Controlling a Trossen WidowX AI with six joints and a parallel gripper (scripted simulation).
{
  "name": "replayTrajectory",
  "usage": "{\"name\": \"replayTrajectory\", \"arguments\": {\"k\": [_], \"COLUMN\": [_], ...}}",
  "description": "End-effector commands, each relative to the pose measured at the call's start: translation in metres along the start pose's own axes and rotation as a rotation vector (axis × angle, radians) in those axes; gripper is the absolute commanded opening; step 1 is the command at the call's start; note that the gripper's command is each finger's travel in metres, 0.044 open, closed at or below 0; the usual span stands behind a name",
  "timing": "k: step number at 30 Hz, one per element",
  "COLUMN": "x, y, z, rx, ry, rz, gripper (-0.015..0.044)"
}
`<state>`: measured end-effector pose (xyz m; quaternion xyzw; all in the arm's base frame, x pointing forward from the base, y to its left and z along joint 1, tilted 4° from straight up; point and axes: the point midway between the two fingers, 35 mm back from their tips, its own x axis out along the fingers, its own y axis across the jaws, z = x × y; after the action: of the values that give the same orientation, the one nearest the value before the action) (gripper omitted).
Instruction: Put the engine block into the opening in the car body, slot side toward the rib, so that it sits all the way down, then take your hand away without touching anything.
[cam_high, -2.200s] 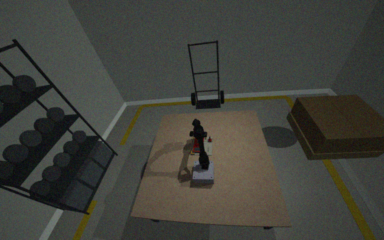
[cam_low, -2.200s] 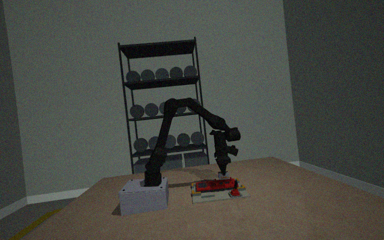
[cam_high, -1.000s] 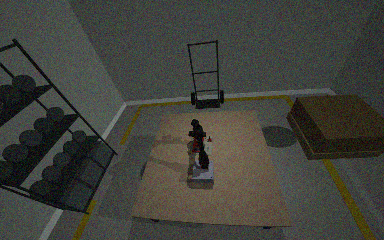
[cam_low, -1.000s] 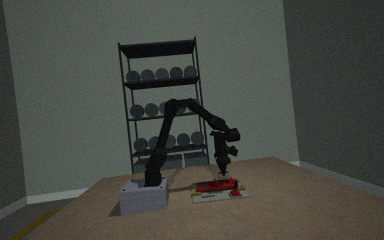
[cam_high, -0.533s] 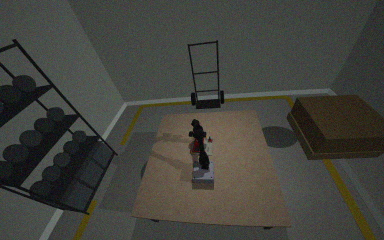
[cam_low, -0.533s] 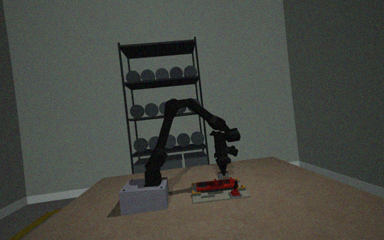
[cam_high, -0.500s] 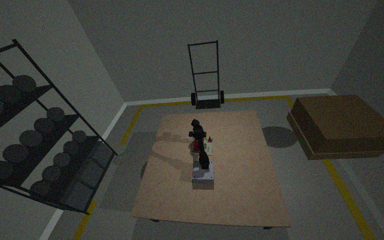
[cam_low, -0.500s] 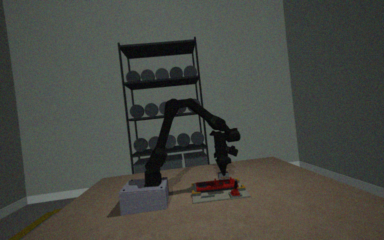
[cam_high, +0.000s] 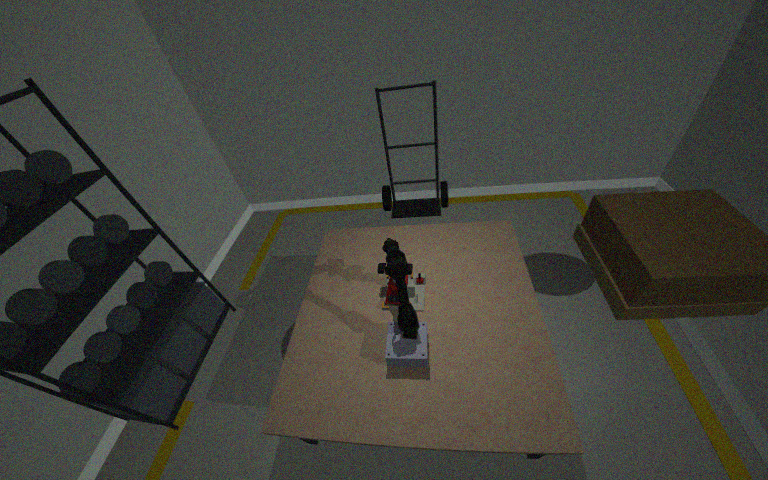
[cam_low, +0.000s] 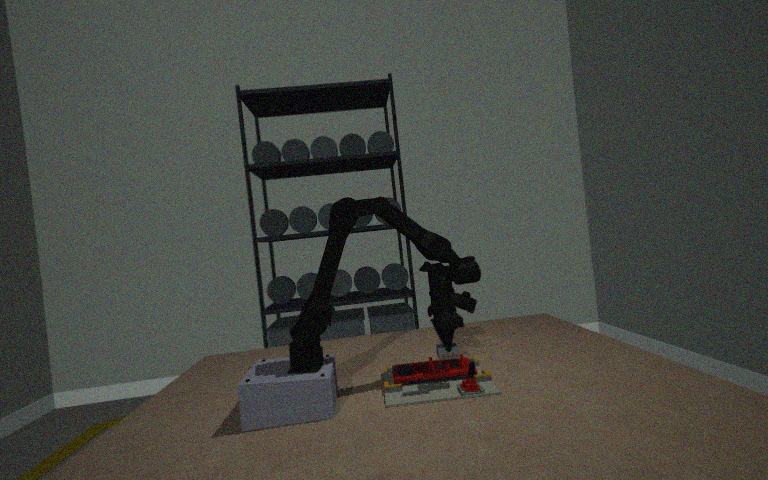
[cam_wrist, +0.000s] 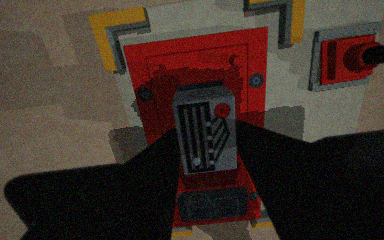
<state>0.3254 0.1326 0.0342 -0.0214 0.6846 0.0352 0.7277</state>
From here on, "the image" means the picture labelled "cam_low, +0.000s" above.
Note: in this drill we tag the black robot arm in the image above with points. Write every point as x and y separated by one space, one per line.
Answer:
306 354

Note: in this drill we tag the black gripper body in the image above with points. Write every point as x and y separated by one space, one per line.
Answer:
440 309

